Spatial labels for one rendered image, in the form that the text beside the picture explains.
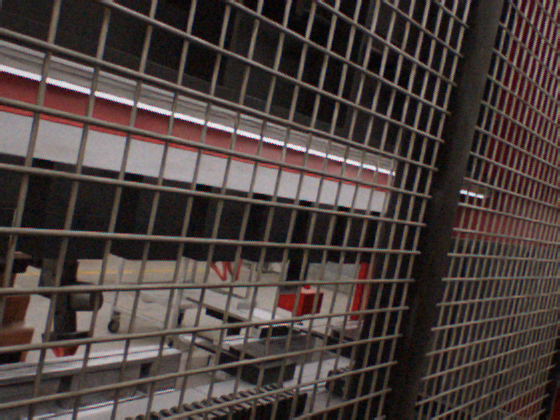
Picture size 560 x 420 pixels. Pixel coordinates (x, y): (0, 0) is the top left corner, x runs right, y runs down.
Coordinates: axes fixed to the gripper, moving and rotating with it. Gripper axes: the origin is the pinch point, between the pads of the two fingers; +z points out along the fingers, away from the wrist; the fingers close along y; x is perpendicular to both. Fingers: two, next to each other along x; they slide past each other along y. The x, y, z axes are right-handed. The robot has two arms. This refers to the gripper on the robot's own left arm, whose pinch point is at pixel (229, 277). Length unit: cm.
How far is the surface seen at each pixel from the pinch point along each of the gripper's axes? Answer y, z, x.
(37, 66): -105, -12, -59
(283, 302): 155, -9, 87
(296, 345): 3.7, 23.5, -13.9
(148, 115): -66, -21, -41
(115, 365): -62, 21, -15
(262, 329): -12.0, 18.1, -15.4
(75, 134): -82, -16, -38
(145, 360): -54, 21, -15
